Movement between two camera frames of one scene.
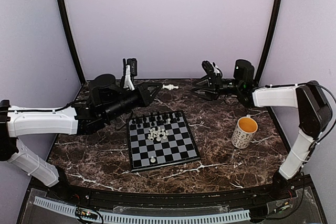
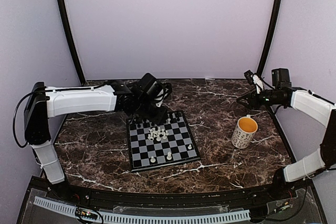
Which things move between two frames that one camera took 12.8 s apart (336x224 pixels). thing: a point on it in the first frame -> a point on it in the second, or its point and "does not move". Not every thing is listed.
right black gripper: [212, 92] -> [253, 100]
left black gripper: [147, 97] -> [159, 118]
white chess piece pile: [155, 133] does not move
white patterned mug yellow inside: [245, 127] does not move
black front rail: [279, 194] does not move
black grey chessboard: [160, 140] does not move
